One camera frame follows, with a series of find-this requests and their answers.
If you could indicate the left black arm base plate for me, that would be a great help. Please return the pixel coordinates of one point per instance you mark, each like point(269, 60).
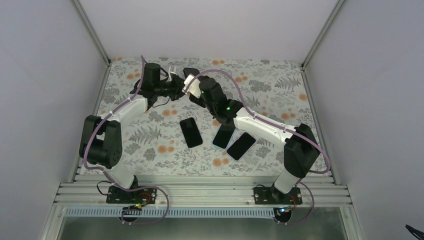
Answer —
point(116, 195)

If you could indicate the smartphone in clear case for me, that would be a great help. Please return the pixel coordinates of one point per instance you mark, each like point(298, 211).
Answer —
point(241, 146)

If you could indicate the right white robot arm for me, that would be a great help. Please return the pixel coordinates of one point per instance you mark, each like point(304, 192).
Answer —
point(299, 145)

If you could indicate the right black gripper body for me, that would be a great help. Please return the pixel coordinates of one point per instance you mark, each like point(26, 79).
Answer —
point(195, 100)

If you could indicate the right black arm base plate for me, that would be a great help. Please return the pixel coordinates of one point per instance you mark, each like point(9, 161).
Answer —
point(264, 195)

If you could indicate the right aluminium frame post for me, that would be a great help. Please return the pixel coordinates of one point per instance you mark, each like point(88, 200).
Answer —
point(328, 23)

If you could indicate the purple smartphone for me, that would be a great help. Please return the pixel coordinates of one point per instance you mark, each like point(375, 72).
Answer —
point(190, 71)

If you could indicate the slotted grey cable duct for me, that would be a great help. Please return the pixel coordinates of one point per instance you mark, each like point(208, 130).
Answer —
point(173, 212)

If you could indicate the black smartphone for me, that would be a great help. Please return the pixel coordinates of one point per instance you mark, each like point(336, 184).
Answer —
point(191, 133)

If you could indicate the floral patterned table mat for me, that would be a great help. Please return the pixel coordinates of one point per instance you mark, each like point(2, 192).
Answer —
point(153, 144)

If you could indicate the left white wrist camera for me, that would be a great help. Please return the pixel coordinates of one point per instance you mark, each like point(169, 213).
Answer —
point(172, 74)

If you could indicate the left aluminium frame post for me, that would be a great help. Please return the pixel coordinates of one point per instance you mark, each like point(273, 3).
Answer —
point(91, 31)

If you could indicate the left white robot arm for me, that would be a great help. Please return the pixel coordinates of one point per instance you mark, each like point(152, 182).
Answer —
point(101, 145)

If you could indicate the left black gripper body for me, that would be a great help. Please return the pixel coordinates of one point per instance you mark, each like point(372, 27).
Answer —
point(173, 90)

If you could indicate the aluminium mounting rail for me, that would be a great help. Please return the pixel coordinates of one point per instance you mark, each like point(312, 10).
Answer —
point(204, 191)

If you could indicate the aluminium frame post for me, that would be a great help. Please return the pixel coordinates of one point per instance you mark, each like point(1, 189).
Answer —
point(91, 31)
point(328, 23)

